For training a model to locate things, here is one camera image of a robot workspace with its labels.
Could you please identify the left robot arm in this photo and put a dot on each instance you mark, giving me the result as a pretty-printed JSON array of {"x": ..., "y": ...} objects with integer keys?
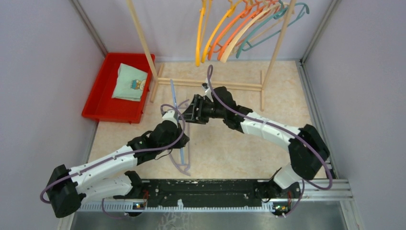
[{"x": 111, "y": 176}]

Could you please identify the red plastic tray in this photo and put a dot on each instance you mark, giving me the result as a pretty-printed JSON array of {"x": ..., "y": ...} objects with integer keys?
[{"x": 100, "y": 106}]

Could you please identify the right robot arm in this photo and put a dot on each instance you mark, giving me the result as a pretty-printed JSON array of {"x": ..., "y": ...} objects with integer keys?
[{"x": 307, "y": 150}]

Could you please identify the yellow hanger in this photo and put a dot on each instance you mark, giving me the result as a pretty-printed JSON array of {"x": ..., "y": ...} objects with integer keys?
[
  {"x": 238, "y": 10},
  {"x": 203, "y": 18}
]

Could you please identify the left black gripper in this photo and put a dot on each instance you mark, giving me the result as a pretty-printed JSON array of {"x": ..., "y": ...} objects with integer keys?
[{"x": 182, "y": 142}]

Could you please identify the light green cloth pouch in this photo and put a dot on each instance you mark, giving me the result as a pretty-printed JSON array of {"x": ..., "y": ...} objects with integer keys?
[{"x": 130, "y": 83}]

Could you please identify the blue hanger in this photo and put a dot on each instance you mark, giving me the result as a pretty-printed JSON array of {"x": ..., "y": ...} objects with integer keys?
[{"x": 174, "y": 95}]

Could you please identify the teal hanger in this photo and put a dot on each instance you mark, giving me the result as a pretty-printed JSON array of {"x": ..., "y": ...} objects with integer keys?
[{"x": 263, "y": 27}]

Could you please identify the grey cable duct rail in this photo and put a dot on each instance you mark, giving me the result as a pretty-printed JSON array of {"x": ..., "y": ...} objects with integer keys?
[{"x": 340, "y": 191}]

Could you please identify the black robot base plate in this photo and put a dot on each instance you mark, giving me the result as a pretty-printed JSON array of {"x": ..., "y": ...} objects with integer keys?
[{"x": 211, "y": 193}]

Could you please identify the orange hanger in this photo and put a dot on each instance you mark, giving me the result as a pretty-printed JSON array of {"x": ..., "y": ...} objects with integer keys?
[
  {"x": 225, "y": 41},
  {"x": 236, "y": 6}
]

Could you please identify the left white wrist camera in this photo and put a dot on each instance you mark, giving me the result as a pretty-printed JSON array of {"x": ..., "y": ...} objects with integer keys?
[{"x": 171, "y": 115}]

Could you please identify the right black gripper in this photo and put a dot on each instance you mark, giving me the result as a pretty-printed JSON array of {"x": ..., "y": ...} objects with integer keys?
[{"x": 192, "y": 114}]

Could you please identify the cream hanger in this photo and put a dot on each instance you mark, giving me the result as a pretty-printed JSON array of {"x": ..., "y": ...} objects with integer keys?
[{"x": 264, "y": 16}]

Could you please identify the purple hanger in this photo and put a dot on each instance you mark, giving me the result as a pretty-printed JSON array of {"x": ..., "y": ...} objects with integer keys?
[{"x": 173, "y": 155}]

